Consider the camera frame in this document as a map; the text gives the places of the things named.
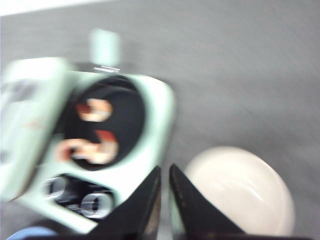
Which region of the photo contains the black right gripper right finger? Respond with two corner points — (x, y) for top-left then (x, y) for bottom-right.
(169, 164), (245, 240)

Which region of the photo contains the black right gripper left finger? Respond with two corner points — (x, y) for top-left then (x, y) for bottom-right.
(92, 166), (161, 240)

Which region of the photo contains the beige ribbed bowl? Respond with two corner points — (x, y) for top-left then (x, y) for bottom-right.
(170, 146), (295, 240)

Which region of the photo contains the mint green breakfast maker base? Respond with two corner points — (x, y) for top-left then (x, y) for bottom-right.
(16, 74), (175, 236)

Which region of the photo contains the curled pink shrimp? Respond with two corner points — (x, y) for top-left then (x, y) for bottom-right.
(75, 98), (113, 122)

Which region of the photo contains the right silver control knob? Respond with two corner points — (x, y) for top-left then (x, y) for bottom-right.
(80, 193), (113, 220)

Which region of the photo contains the silver control knob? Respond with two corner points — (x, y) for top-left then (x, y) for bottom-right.
(80, 193), (113, 220)
(44, 176), (68, 200)

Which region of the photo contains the left silver control knob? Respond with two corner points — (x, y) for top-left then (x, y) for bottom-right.
(44, 176), (68, 200)

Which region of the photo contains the blue round plate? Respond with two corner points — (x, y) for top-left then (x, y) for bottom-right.
(7, 226), (58, 240)

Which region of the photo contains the black round frying pan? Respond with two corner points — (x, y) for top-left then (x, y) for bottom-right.
(58, 28), (147, 172)

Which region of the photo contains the grey table cloth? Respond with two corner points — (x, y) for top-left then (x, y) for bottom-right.
(0, 0), (320, 240)

